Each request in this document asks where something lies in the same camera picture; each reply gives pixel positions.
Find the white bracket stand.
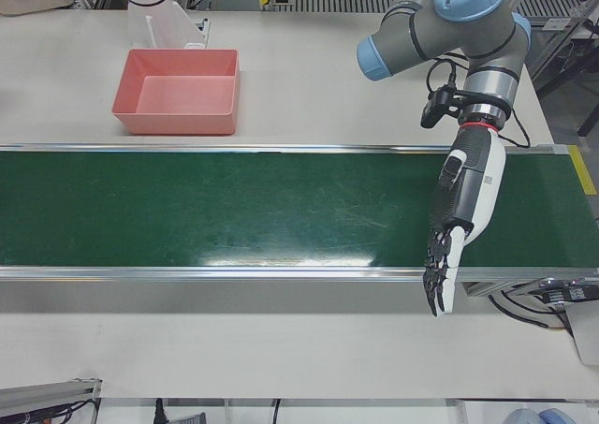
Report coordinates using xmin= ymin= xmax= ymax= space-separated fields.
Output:
xmin=126 ymin=0 xmax=211 ymax=51

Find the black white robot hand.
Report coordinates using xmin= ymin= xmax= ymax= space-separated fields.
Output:
xmin=422 ymin=123 xmax=508 ymax=318

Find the green conveyor belt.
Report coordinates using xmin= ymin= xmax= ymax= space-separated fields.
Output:
xmin=0 ymin=141 xmax=599 ymax=285

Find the black electronics board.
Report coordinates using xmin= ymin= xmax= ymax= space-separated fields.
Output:
xmin=528 ymin=277 xmax=599 ymax=306

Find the white cable bundle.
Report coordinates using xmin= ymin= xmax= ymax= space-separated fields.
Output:
xmin=486 ymin=287 xmax=570 ymax=331

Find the black camera cable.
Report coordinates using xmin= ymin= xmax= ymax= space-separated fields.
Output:
xmin=426 ymin=53 xmax=533 ymax=150

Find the aluminium profile rail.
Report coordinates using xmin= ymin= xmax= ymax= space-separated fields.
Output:
xmin=0 ymin=376 xmax=103 ymax=424

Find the grey flat device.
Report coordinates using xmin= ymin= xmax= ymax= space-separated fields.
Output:
xmin=563 ymin=301 xmax=599 ymax=365

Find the aluminium frame rack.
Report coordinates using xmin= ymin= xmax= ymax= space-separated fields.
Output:
xmin=528 ymin=0 xmax=599 ymax=93

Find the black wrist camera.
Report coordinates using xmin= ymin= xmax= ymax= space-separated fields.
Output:
xmin=419 ymin=86 xmax=458 ymax=129

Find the light blue rounded object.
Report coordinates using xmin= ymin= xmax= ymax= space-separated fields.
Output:
xmin=507 ymin=407 xmax=570 ymax=424

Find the pink plastic box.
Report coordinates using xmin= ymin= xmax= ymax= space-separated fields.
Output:
xmin=110 ymin=48 xmax=242 ymax=137

